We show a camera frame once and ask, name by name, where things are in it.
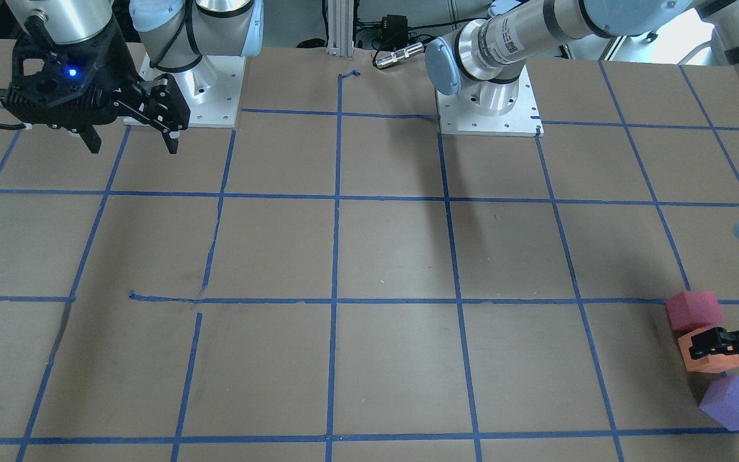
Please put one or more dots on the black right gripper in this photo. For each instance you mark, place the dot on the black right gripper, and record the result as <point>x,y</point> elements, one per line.
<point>124,72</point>

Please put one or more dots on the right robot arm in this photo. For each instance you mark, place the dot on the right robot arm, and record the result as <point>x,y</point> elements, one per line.
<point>212,28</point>

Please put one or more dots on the purple foam cube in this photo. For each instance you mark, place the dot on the purple foam cube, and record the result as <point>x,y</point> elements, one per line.
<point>721,402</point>

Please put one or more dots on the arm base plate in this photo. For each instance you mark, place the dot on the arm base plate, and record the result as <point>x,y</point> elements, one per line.
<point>212,88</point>
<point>488,108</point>

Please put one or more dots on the aluminium frame post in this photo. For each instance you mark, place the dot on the aluminium frame post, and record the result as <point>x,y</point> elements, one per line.
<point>340,28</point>

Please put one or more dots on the red foam cube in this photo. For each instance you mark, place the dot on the red foam cube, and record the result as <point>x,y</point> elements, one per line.
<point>691,310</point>

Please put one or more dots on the orange foam cube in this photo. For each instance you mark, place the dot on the orange foam cube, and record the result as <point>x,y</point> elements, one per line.
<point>713,363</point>

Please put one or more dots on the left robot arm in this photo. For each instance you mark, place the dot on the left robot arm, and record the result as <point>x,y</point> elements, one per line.
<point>492,52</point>

